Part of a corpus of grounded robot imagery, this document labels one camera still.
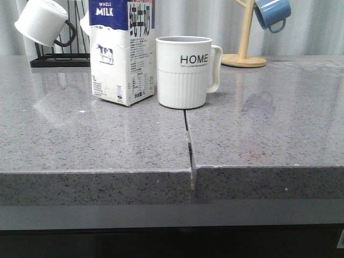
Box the white ribbed HOME cup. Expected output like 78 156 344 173
156 36 223 109

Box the whole milk carton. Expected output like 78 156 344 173
89 1 156 106

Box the wooden mug tree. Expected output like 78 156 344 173
221 0 267 68

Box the right white hanging mug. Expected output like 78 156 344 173
80 11 90 36

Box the white hanging mug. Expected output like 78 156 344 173
14 0 77 47
80 11 90 36

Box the blue hanging mug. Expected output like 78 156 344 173
254 0 291 34

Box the left white hanging mug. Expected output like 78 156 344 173
14 0 77 47

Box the black wire mug rack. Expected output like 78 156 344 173
30 1 90 68

